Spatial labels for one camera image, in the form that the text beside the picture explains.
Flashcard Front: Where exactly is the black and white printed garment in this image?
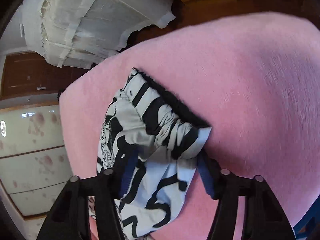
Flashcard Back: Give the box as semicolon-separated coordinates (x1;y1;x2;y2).
88;67;212;239

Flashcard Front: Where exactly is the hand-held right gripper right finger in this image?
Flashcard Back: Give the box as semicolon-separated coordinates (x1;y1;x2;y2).
196;150;296;240

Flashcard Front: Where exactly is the brown wooden door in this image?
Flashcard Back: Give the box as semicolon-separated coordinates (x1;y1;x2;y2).
1;51;97;99

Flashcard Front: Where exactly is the floral glass wardrobe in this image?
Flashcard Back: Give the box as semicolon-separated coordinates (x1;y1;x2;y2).
0;100;75;220

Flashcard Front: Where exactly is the pink blanket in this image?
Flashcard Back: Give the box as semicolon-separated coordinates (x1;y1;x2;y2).
59;11;320;240

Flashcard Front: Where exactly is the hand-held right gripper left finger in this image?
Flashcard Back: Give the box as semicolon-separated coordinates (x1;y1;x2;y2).
36;149;139;240

